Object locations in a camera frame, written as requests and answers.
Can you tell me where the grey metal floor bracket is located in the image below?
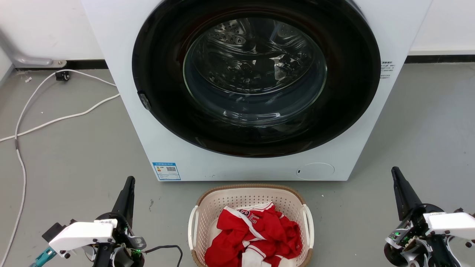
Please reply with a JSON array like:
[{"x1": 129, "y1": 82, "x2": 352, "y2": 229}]
[{"x1": 0, "y1": 29, "x2": 68, "y2": 69}]

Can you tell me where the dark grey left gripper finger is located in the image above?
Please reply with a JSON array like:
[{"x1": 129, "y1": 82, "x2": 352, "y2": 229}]
[{"x1": 111, "y1": 176, "x2": 136, "y2": 228}]

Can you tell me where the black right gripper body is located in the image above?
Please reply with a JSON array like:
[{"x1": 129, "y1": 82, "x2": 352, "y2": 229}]
[{"x1": 384, "y1": 203, "x2": 446, "y2": 267}]

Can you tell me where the thin black left gripper cable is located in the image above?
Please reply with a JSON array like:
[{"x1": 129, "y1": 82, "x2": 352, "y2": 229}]
[{"x1": 143, "y1": 244, "x2": 184, "y2": 267}]

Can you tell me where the white front-load washing machine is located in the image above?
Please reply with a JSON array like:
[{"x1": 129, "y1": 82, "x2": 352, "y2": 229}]
[{"x1": 81, "y1": 0, "x2": 434, "y2": 182}]

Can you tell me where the black round washer door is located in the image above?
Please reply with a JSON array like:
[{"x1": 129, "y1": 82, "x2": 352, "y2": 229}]
[{"x1": 132, "y1": 0, "x2": 382, "y2": 158}]

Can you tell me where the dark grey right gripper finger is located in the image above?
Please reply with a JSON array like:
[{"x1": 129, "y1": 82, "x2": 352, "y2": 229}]
[{"x1": 391, "y1": 167, "x2": 424, "y2": 222}]

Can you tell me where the stainless steel washer drum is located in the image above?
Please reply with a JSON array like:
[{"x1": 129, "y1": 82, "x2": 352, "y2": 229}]
[{"x1": 183, "y1": 17, "x2": 328, "y2": 127}]

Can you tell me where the thin white cable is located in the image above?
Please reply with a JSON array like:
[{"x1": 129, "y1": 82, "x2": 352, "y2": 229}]
[{"x1": 0, "y1": 69, "x2": 117, "y2": 263}]

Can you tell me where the red and white jersey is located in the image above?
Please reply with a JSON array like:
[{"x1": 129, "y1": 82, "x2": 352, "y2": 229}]
[{"x1": 204, "y1": 201, "x2": 303, "y2": 267}]

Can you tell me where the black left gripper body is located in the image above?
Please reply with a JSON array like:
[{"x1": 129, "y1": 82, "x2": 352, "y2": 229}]
[{"x1": 95, "y1": 211, "x2": 147, "y2": 267}]

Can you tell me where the thick white power cable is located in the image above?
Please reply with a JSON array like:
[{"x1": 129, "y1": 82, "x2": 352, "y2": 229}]
[{"x1": 0, "y1": 93, "x2": 121, "y2": 143}]

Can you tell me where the teal plastic connector piece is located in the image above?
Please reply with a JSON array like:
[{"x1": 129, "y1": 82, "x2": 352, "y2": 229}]
[{"x1": 29, "y1": 246, "x2": 57, "y2": 267}]

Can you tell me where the round white filter cover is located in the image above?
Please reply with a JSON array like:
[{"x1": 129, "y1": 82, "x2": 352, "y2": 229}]
[{"x1": 296, "y1": 162, "x2": 335, "y2": 181}]

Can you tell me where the small black text sticker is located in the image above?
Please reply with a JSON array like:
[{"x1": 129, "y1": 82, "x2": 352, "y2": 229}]
[{"x1": 380, "y1": 61, "x2": 395, "y2": 79}]

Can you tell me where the beige perforated laundry basket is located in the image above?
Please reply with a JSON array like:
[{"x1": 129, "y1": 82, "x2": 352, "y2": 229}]
[{"x1": 187, "y1": 184, "x2": 315, "y2": 267}]

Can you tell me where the blue energy label sticker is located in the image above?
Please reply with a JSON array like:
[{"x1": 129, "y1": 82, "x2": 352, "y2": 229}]
[{"x1": 152, "y1": 162, "x2": 181, "y2": 181}]

